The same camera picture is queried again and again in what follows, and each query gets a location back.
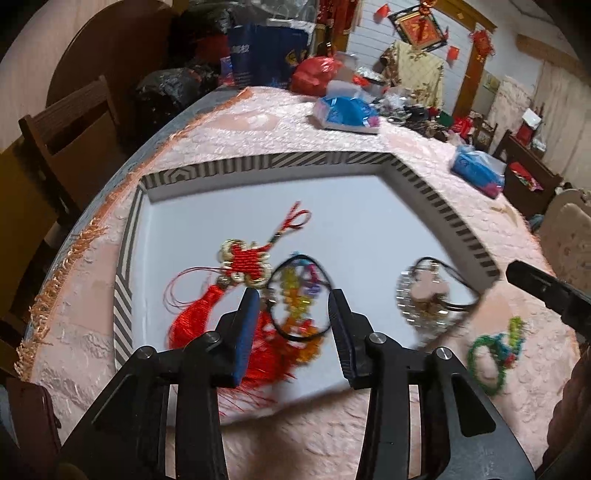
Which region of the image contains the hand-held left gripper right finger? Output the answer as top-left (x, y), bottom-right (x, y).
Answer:
top-left (328, 288), bottom-right (536, 480)

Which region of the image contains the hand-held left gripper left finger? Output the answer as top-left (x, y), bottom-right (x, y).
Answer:
top-left (60, 290), bottom-right (262, 480)

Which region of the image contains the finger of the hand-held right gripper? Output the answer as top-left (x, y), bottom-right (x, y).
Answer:
top-left (505, 261), bottom-right (591, 337)

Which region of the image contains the black hair tie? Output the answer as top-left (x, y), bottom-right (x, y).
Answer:
top-left (268, 255), bottom-right (334, 343)

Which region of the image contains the red knot tassel ornament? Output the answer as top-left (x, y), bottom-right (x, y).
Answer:
top-left (165, 200), bottom-right (324, 416)

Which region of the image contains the multicolour bead bracelet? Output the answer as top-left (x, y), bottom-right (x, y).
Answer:
top-left (277, 258), bottom-right (324, 365)

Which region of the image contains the clear crystal bead bracelet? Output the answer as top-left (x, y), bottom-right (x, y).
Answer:
top-left (396, 270), bottom-right (462, 344)

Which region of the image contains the black cord pendant necklace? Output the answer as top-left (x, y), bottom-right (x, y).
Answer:
top-left (410, 256), bottom-right (482, 311)

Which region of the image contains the green bead bracelet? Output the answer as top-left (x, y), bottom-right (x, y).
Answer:
top-left (466, 316), bottom-right (527, 395)

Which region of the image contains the striped shallow cardboard box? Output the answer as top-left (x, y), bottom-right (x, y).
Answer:
top-left (113, 151), bottom-right (502, 423)

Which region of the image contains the person's right forearm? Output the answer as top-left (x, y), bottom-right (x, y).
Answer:
top-left (540, 348), bottom-right (591, 480)

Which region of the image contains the cream upholstered chair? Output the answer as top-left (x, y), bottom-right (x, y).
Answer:
top-left (538, 188), bottom-right (591, 296)

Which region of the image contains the dark wooden chair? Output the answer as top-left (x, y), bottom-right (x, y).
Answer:
top-left (494, 129), bottom-right (564, 217)

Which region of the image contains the blue tissue pack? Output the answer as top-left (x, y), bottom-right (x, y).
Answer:
top-left (313, 79), bottom-right (382, 134)
top-left (450, 144), bottom-right (506, 199)

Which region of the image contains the dark brown chair back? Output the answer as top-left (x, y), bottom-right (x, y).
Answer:
top-left (4, 378), bottom-right (63, 462)

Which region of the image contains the pile of assorted trinkets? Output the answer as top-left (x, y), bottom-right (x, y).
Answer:
top-left (383, 88), bottom-right (444, 134)

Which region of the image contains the black plastic bag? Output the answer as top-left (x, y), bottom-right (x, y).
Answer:
top-left (136, 65), bottom-right (220, 134)

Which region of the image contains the red plastic bag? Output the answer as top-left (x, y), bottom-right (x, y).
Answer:
top-left (291, 55), bottom-right (345, 97)

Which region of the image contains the red hanging ornament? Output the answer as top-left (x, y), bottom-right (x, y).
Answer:
top-left (470, 28), bottom-right (498, 63)

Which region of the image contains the floral cream cloth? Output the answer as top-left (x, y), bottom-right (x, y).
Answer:
top-left (381, 41), bottom-right (445, 114)

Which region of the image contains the brown wooden chair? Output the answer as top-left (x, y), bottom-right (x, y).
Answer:
top-left (18, 76), bottom-right (123, 324)

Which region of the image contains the dark blue paper bag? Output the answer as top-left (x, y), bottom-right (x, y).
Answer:
top-left (228, 23), bottom-right (310, 90)

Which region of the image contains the round wooden table top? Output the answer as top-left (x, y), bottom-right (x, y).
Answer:
top-left (46, 0), bottom-right (185, 112)

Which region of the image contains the framed red wall decoration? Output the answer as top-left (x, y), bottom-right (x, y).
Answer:
top-left (387, 2), bottom-right (451, 51)

